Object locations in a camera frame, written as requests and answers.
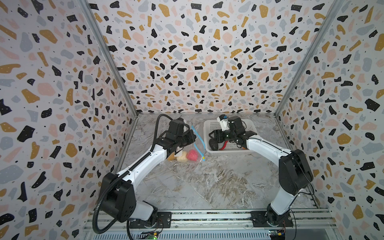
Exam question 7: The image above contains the white plastic basket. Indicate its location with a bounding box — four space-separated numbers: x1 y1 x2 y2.
203 116 257 154

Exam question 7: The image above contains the pink toy fruit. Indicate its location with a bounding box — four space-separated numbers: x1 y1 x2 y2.
187 150 200 162

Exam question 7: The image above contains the clear zip top bag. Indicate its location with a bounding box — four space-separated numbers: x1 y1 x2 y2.
166 127 205 162

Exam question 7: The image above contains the cream toy garlic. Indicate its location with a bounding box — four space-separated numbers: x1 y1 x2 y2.
176 152 189 163

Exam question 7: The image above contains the yellow toy potato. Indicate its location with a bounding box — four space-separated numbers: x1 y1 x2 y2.
167 153 177 161

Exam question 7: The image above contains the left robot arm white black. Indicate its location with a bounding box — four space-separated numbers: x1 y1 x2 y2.
95 114 196 225

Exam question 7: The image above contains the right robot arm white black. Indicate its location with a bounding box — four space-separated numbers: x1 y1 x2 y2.
208 115 314 227

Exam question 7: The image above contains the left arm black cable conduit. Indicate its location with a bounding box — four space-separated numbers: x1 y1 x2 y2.
92 113 175 235

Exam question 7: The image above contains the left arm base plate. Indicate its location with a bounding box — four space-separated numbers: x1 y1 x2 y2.
129 212 172 230

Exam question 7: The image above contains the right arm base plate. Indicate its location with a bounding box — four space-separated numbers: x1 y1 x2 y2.
251 211 294 228

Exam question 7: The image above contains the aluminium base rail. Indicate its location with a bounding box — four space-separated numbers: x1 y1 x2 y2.
80 209 342 240

